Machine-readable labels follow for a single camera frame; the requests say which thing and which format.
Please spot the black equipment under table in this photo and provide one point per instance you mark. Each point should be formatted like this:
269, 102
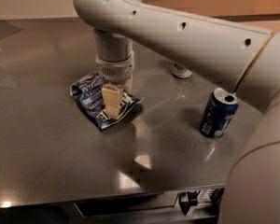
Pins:
201, 202

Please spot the white green soda can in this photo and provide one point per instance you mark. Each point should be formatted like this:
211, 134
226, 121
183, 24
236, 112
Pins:
180, 71

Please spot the blue Pepsi can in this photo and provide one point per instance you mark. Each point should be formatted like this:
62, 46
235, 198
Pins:
219, 111

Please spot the blue Kettle chip bag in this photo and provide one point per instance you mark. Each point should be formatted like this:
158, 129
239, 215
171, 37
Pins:
87, 92

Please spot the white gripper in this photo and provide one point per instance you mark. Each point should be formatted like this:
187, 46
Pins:
118, 70

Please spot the drawer under table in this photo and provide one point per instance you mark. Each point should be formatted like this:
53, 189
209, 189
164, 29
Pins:
126, 204

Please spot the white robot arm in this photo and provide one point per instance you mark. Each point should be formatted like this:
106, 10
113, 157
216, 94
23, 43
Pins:
241, 59

